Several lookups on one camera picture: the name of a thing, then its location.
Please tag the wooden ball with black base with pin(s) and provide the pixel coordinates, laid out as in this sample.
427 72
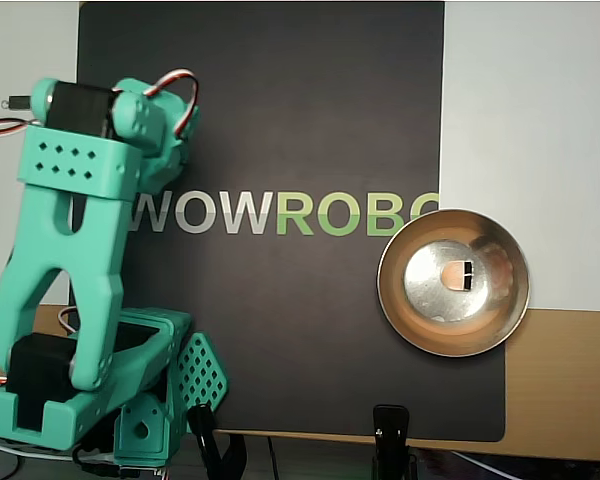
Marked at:
457 276

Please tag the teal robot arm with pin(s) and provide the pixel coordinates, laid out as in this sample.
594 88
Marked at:
100 240

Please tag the metal bowl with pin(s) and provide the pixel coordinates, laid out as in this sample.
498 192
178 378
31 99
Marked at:
420 320

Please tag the black mat with WOWROBO print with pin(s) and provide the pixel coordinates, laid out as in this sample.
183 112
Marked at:
305 100

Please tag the black table clamp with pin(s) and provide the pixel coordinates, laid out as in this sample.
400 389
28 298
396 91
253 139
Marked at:
210 440

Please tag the right black clamp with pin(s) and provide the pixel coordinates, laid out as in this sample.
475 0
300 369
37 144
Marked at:
391 425

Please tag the white paper sheet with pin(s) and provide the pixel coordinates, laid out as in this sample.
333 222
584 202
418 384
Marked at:
530 125

